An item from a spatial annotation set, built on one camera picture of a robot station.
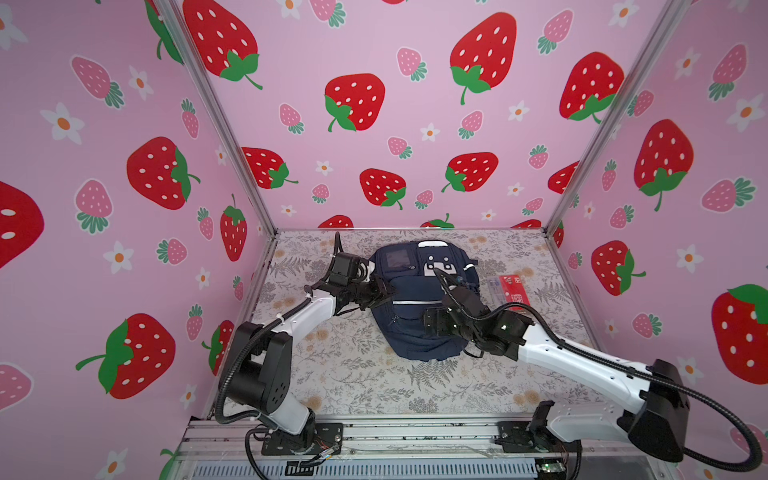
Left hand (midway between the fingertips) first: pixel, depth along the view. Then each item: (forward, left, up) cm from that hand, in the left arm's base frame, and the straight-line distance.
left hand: (397, 292), depth 85 cm
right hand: (-9, -9, +3) cm, 13 cm away
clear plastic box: (+10, -33, -15) cm, 38 cm away
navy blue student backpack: (+13, -5, -6) cm, 15 cm away
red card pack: (+12, -42, -16) cm, 47 cm away
